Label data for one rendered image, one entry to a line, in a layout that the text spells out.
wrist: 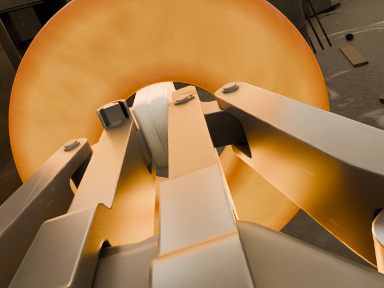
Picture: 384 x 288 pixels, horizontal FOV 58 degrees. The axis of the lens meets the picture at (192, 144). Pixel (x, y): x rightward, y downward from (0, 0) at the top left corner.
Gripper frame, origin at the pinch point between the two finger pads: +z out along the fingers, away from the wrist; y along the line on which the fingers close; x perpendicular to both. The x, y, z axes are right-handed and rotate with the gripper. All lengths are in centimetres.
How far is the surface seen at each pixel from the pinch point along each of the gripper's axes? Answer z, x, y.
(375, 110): 187, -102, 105
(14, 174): 17.1, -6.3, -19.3
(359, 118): 183, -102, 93
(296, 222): 103, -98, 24
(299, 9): 239, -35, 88
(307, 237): 92, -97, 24
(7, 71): 25.0, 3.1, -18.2
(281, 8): 230, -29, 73
